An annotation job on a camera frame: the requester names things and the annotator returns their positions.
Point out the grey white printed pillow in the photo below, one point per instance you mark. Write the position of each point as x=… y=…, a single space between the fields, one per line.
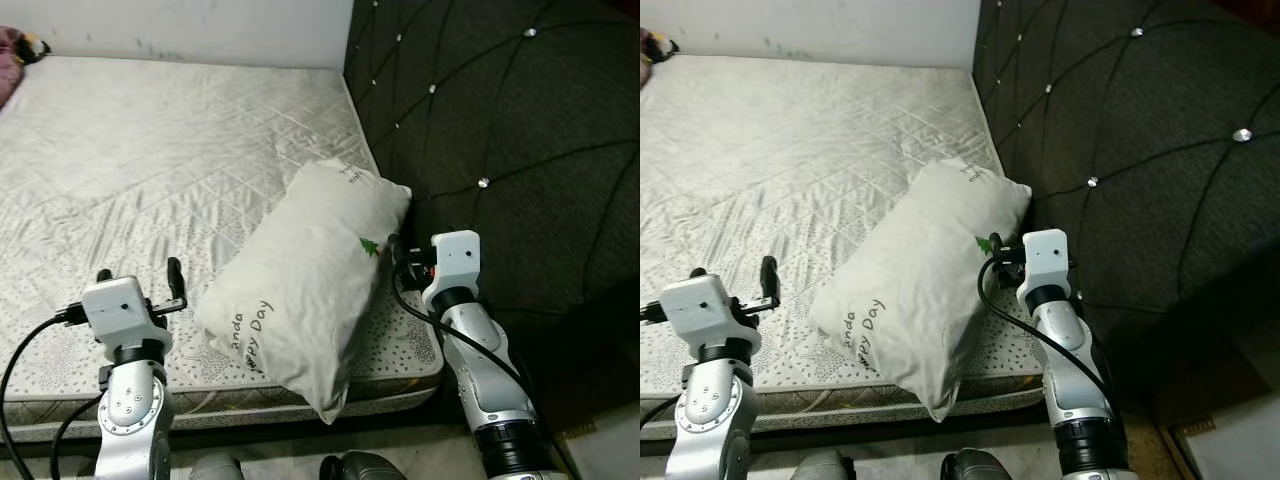
x=300 y=270
x=920 y=270

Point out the quilted grey white mattress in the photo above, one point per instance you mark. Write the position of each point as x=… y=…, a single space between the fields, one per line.
x=800 y=150
x=150 y=150

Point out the dark bed base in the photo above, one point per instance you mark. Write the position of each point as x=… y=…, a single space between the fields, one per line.
x=260 y=432
x=880 y=430

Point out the black tufted headboard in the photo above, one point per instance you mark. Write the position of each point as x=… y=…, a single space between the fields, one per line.
x=1150 y=100
x=500 y=120

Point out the grey robot left leg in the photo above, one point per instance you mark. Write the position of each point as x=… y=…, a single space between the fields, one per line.
x=820 y=468
x=215 y=468

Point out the grey robot leg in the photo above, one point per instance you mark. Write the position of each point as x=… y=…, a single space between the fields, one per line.
x=985 y=468
x=215 y=468
x=820 y=468
x=365 y=468

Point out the brown rug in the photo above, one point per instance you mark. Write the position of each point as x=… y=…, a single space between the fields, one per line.
x=1190 y=428
x=582 y=432

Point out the grey robot right leg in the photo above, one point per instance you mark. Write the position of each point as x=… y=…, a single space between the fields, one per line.
x=365 y=468
x=985 y=468

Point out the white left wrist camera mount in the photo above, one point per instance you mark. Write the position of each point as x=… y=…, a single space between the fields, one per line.
x=695 y=300
x=115 y=305

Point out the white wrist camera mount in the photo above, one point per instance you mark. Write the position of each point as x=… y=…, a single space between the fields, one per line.
x=115 y=305
x=1045 y=258
x=455 y=260
x=695 y=300

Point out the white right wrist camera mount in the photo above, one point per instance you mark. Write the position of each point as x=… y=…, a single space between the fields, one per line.
x=455 y=260
x=1045 y=258

